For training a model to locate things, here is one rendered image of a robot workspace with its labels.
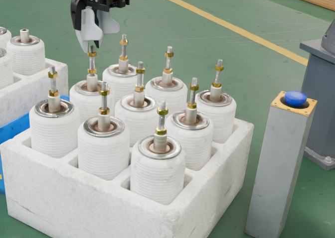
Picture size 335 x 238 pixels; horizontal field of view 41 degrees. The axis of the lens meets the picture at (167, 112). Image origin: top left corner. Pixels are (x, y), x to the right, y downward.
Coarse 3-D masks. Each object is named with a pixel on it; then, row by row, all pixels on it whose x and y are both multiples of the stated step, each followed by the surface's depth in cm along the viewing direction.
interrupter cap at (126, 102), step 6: (126, 96) 93; (132, 96) 93; (150, 96) 93; (120, 102) 90; (126, 102) 90; (132, 102) 91; (144, 102) 92; (150, 102) 91; (156, 102) 91; (126, 108) 88; (132, 108) 88; (138, 108) 89; (144, 108) 89; (150, 108) 89
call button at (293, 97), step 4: (288, 92) 82; (292, 92) 82; (296, 92) 83; (300, 92) 83; (288, 96) 81; (292, 96) 81; (296, 96) 81; (300, 96) 81; (304, 96) 81; (288, 100) 81; (292, 100) 80; (296, 100) 80; (300, 100) 80; (304, 100) 80; (292, 104) 81; (296, 104) 81; (300, 104) 81
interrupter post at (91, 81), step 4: (88, 76) 94; (96, 76) 94; (88, 80) 94; (92, 80) 94; (96, 80) 94; (88, 84) 94; (92, 84) 94; (96, 84) 95; (88, 88) 95; (92, 88) 95; (96, 88) 95
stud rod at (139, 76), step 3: (138, 63) 87; (141, 63) 86; (138, 66) 87; (141, 66) 87; (138, 75) 88; (141, 75) 88; (138, 78) 88; (141, 78) 88; (138, 81) 88; (141, 81) 88; (138, 84) 89; (141, 84) 89
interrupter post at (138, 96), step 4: (136, 92) 89; (140, 92) 89; (144, 92) 89; (136, 96) 89; (140, 96) 89; (144, 96) 90; (136, 100) 90; (140, 100) 90; (136, 104) 90; (140, 104) 90
